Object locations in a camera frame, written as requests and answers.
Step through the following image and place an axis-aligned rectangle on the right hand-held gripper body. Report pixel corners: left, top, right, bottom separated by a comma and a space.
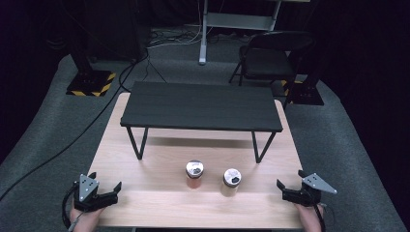
281, 173, 338, 208

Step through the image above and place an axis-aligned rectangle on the bundle of floor cables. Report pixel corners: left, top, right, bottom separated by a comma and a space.
147, 27, 207, 50

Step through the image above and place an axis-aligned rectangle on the long black floor cable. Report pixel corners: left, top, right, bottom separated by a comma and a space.
0, 47, 150, 202

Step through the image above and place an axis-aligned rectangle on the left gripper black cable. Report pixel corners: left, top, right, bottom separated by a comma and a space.
61, 183, 80, 230

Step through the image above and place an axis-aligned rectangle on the red spice jar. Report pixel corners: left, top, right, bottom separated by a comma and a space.
185, 159, 205, 189

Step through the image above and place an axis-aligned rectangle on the black shelf with metal legs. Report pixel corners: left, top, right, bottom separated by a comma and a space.
120, 80, 284, 164

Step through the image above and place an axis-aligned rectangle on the person's left hand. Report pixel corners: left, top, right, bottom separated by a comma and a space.
69, 206, 104, 232

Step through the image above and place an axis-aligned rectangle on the tan spice jar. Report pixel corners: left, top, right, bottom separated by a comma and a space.
220, 168, 243, 198

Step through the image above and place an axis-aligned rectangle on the black folding chair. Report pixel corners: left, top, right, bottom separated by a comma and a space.
228, 30, 316, 109

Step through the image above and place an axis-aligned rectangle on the white desk frame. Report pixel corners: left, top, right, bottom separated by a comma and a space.
198, 0, 282, 66

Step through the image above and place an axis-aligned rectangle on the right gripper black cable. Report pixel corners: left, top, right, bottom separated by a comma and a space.
313, 202, 327, 232

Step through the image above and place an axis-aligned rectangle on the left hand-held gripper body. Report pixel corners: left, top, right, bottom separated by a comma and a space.
73, 173, 119, 213

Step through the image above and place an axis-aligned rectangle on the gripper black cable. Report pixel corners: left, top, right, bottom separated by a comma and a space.
313, 202, 327, 232
61, 183, 80, 230

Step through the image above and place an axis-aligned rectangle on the person's right hand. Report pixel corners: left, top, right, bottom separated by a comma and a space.
295, 202, 324, 232

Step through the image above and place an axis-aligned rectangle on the stand with striped base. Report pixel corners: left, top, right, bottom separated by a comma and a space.
65, 30, 117, 98
279, 47, 325, 106

